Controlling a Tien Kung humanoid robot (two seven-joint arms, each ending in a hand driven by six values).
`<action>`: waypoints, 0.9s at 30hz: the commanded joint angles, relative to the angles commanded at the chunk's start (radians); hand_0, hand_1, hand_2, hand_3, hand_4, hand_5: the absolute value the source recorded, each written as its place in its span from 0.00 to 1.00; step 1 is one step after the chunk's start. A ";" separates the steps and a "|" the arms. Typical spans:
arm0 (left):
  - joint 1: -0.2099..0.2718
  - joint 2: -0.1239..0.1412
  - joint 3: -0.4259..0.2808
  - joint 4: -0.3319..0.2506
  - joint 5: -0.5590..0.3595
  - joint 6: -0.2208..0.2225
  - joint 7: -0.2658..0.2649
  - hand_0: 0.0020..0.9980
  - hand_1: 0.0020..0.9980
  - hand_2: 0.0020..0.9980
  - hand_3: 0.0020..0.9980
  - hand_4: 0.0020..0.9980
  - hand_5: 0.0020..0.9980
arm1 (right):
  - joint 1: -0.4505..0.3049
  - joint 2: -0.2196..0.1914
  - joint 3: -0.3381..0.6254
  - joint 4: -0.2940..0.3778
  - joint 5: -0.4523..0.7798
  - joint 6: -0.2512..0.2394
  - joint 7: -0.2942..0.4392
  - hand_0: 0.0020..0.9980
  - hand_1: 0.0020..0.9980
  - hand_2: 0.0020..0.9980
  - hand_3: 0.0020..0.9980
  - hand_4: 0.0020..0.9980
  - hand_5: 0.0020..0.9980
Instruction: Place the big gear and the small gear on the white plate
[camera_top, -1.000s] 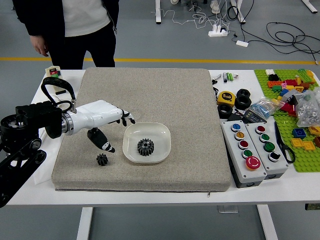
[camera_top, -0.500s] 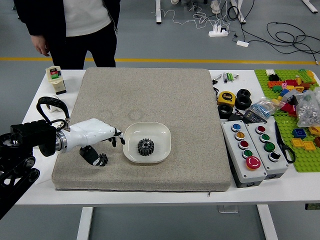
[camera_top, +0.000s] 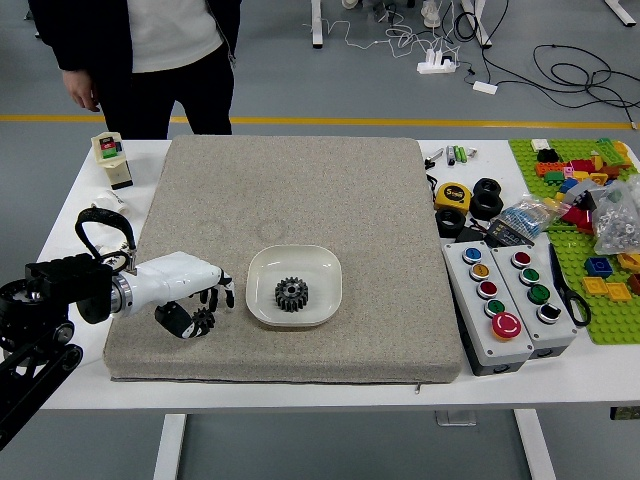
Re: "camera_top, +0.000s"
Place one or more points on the person's right hand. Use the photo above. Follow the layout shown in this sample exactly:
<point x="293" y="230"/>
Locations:
<point x="80" y="90"/>

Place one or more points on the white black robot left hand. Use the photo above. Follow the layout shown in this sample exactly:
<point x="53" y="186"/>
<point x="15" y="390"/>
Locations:
<point x="170" y="277"/>

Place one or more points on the small black gear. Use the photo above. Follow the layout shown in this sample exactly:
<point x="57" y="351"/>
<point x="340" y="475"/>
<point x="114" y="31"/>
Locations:
<point x="205" y="320"/>

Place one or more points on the big black gear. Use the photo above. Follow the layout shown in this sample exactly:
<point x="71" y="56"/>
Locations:
<point x="292" y="295"/>

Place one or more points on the grey five-button control box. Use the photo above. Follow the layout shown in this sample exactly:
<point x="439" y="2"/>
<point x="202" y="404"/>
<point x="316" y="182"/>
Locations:
<point x="492" y="330"/>

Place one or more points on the grey four-button control box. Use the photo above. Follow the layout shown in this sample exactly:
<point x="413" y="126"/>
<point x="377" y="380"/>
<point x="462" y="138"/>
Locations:
<point x="542" y="325"/>

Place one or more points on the white pipe fitting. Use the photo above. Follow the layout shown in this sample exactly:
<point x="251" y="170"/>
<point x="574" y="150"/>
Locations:
<point x="111" y="201"/>

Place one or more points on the person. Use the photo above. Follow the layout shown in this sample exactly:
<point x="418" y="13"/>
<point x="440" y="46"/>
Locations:
<point x="175" y="30"/>

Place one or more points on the white square bowl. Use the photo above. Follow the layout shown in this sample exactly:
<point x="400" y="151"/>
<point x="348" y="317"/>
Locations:
<point x="320" y="265"/>

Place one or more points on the grey-brown cushion mat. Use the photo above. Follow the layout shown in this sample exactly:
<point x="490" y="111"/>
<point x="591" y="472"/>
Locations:
<point x="310" y="190"/>

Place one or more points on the white background table leg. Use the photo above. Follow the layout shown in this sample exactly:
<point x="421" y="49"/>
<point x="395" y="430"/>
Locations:
<point x="317" y="25"/>
<point x="622" y="11"/>
<point x="480" y="25"/>

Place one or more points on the yellow tape measure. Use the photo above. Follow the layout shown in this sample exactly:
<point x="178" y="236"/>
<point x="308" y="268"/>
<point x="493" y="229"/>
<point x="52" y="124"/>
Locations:
<point x="452" y="196"/>

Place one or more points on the black flat pouch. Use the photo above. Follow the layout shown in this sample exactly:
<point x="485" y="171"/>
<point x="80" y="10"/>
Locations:
<point x="472" y="235"/>

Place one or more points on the white black battery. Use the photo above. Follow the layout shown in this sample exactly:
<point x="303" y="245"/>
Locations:
<point x="450" y="155"/>

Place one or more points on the green battery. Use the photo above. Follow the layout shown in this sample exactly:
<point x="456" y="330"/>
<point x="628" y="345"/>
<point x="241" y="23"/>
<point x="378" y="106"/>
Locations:
<point x="464" y="154"/>
<point x="457" y="153"/>

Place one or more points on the white power strip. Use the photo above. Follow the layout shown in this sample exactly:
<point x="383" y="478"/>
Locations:
<point x="436" y="65"/>

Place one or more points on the black display module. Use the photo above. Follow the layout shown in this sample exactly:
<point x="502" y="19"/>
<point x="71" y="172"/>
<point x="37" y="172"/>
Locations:
<point x="510" y="235"/>

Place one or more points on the plastic bag of blue parts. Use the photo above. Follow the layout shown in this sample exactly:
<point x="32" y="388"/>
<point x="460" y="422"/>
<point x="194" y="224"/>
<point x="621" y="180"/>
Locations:
<point x="525" y="217"/>

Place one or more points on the white power adapter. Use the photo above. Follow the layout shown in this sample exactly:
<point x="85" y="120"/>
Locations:
<point x="485" y="87"/>

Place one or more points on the white brick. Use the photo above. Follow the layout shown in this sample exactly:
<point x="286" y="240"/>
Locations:
<point x="540" y="144"/>

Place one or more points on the orange brick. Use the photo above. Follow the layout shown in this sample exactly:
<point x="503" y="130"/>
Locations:
<point x="550" y="167"/>

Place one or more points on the black brick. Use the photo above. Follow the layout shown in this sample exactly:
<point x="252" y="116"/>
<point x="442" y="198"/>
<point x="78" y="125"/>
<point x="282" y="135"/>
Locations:
<point x="547" y="155"/>

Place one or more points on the black scissors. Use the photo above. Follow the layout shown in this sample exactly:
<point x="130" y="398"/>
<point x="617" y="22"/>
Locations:
<point x="567" y="295"/>

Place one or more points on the green brick baseplate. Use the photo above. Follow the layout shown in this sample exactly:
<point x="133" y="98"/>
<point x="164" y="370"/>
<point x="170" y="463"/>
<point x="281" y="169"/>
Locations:
<point x="575" y="250"/>

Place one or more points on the red brick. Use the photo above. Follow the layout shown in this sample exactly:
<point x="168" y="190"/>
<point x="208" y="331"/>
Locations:
<point x="577" y="216"/>

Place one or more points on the yellow flat brick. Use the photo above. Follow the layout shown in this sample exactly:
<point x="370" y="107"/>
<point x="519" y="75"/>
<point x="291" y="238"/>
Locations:
<point x="619" y="291"/>
<point x="595" y="285"/>

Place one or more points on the blue square brick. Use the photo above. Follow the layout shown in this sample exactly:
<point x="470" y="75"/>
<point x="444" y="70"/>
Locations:
<point x="599" y="266"/>

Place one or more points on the plastic bag of metal screws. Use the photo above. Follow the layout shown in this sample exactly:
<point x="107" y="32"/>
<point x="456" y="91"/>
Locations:
<point x="615" y="225"/>

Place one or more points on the long green brick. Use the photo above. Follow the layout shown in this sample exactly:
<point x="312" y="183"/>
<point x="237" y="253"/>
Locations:
<point x="611" y="151"/>

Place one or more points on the beige switch box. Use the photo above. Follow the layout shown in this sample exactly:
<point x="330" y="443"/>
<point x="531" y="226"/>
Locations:
<point x="111" y="157"/>

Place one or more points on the grey under-table bracket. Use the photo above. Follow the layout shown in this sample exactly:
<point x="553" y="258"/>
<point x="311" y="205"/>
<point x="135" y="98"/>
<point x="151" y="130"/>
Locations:
<point x="455" y="418"/>

